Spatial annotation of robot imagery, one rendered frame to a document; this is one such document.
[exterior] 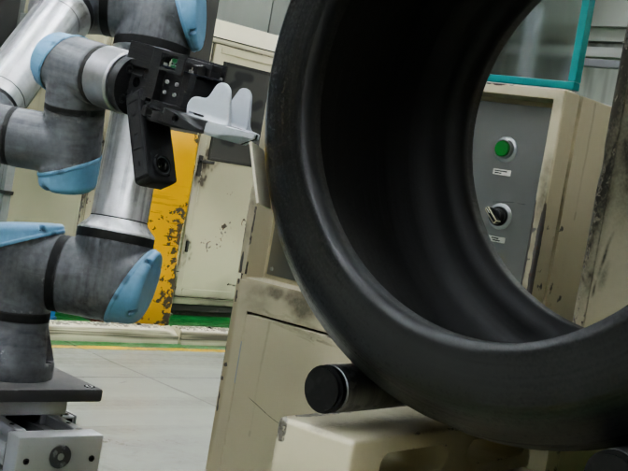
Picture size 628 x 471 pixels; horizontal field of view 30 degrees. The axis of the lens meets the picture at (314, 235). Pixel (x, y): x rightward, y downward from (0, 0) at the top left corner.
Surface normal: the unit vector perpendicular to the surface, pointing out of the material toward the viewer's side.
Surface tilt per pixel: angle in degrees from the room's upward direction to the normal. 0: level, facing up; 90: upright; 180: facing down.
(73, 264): 68
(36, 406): 90
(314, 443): 90
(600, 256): 90
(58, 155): 103
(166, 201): 90
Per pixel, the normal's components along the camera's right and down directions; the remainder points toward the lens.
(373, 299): -0.68, 0.09
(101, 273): -0.06, -0.08
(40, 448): 0.66, 0.15
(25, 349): 0.62, -0.16
